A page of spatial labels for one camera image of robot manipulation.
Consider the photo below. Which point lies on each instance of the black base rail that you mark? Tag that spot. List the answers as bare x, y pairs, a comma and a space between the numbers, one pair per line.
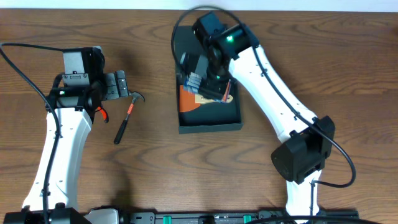
223, 218

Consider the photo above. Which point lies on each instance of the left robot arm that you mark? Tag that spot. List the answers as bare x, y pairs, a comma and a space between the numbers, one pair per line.
71, 106

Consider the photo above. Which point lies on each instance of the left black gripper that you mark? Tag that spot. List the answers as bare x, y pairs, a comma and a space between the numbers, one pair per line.
111, 84

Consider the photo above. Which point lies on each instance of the red handled pliers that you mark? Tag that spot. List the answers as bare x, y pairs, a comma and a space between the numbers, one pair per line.
103, 113

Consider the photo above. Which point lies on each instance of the dark green lidded box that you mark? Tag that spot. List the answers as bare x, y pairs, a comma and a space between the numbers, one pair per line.
211, 117

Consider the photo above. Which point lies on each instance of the blue precision screwdriver set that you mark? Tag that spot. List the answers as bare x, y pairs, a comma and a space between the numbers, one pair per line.
208, 89

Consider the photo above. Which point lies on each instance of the orange scraper wooden handle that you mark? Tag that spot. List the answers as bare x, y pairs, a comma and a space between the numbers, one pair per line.
189, 101

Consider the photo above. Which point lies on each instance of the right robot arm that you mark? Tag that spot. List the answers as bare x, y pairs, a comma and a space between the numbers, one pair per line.
305, 139

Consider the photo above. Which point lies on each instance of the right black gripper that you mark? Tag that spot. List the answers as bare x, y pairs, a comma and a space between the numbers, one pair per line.
209, 90

